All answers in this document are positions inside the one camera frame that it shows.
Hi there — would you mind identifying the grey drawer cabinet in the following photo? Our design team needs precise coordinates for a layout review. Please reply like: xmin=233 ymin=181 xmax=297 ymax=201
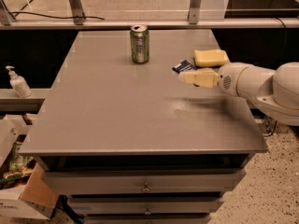
xmin=21 ymin=30 xmax=267 ymax=224

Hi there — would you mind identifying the white pump bottle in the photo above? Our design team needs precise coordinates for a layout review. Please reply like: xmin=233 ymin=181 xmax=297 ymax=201
xmin=6 ymin=65 xmax=32 ymax=98

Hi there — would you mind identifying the black cable on rail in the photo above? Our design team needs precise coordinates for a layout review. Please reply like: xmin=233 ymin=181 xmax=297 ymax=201
xmin=10 ymin=10 xmax=107 ymax=21

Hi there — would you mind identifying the green soda can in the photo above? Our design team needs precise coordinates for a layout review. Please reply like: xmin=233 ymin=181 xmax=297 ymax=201
xmin=130 ymin=24 xmax=150 ymax=63

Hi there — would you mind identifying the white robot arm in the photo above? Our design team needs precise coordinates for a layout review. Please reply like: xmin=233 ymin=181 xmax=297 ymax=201
xmin=178 ymin=62 xmax=299 ymax=126

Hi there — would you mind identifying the drawer knob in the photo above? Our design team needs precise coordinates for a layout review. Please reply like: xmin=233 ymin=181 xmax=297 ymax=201
xmin=144 ymin=208 xmax=152 ymax=216
xmin=141 ymin=184 xmax=150 ymax=193

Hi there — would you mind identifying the yellow sponge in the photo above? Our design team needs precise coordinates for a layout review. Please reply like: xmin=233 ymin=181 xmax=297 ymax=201
xmin=194 ymin=49 xmax=229 ymax=67

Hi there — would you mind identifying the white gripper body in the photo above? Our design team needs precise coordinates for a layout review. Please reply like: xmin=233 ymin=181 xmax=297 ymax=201
xmin=218 ymin=63 xmax=252 ymax=97

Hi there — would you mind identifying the white cardboard box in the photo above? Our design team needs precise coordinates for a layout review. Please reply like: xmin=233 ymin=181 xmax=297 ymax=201
xmin=0 ymin=115 xmax=58 ymax=219

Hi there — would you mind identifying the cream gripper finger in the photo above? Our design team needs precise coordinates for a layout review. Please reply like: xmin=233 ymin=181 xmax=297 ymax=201
xmin=178 ymin=68 xmax=219 ymax=88

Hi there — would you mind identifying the blue rxbar blueberry wrapper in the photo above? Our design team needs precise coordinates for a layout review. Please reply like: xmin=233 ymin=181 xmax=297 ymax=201
xmin=172 ymin=60 xmax=197 ymax=74

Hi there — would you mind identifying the top drawer knob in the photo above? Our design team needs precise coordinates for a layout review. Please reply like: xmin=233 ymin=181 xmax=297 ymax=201
xmin=141 ymin=184 xmax=150 ymax=193

